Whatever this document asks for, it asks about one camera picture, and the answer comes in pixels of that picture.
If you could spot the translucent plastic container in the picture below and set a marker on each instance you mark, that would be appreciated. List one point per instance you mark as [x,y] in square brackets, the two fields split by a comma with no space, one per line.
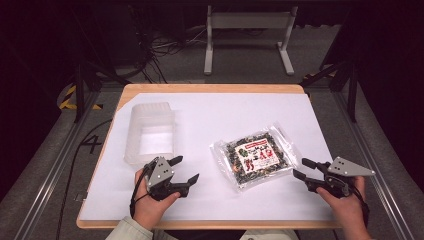
[150,133]

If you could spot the person's left sleeve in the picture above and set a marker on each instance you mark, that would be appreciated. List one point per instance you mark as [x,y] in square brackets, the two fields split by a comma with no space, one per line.
[131,231]

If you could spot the white table mat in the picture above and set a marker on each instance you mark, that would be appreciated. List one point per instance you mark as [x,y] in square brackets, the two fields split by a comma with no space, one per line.
[213,156]

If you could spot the yellow black hazard tape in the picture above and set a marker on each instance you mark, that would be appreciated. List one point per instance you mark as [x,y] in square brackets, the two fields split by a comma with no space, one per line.
[75,98]

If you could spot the person's right hand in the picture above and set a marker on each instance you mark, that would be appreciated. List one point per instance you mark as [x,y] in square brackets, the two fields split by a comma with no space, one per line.
[346,208]

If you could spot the clear packet of dark snacks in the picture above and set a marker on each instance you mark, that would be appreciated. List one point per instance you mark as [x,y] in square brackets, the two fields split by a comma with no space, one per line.
[256,156]

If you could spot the black tripod stand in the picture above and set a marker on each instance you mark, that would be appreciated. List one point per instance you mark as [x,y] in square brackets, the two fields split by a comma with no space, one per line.
[340,76]
[90,73]

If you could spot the grey metal stand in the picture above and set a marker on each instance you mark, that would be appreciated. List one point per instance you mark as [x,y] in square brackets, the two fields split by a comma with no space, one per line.
[250,36]

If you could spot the person's left hand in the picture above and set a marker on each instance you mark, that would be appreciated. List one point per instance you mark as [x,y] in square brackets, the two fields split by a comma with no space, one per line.
[151,205]

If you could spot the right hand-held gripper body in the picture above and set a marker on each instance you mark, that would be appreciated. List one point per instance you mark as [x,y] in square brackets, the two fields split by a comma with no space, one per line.
[343,176]

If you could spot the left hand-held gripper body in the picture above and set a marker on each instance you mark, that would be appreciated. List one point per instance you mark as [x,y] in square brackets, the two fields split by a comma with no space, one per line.
[162,178]

